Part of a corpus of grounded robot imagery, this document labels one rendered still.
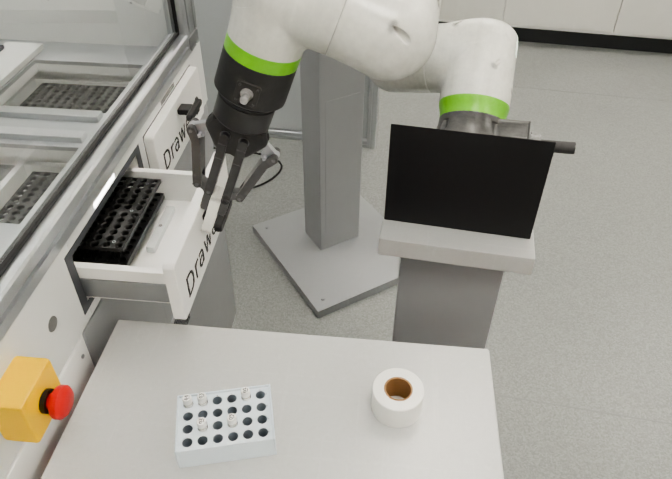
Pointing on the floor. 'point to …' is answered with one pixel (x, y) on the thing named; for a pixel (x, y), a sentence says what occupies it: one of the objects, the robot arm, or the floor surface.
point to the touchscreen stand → (331, 198)
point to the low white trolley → (441, 371)
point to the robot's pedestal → (449, 280)
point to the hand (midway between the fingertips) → (213, 210)
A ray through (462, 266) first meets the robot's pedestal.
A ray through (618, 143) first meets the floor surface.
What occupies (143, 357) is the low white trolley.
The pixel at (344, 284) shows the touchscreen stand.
